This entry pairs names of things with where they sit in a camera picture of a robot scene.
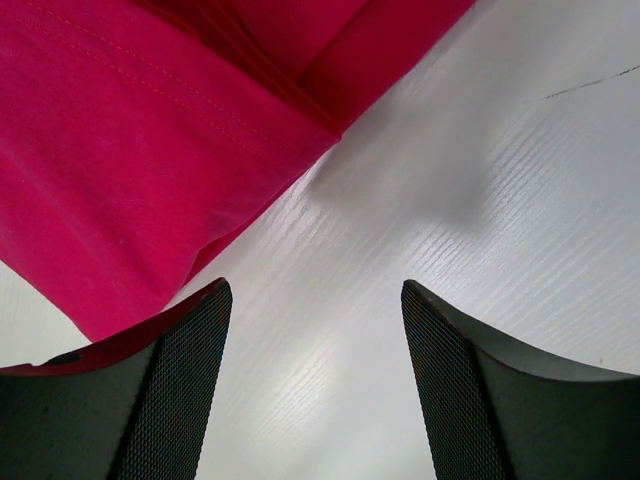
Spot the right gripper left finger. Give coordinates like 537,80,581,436
1,279,233,479

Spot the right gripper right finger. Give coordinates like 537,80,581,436
401,280,639,479

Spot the magenta t shirt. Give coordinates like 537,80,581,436
1,0,469,341

